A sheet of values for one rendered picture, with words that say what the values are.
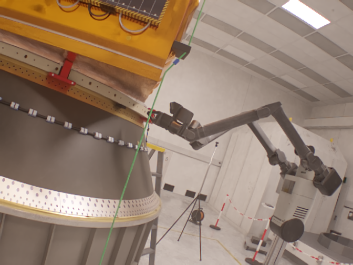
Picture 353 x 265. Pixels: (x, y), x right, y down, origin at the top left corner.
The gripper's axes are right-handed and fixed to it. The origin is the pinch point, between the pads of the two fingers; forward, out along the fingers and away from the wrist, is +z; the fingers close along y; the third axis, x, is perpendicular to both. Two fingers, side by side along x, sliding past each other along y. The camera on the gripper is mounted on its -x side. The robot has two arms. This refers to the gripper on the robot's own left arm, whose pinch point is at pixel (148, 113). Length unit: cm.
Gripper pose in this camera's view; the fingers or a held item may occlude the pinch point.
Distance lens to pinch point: 134.0
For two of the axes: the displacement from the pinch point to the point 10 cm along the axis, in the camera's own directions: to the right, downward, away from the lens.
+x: -4.7, 8.8, 0.0
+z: -8.0, -4.3, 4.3
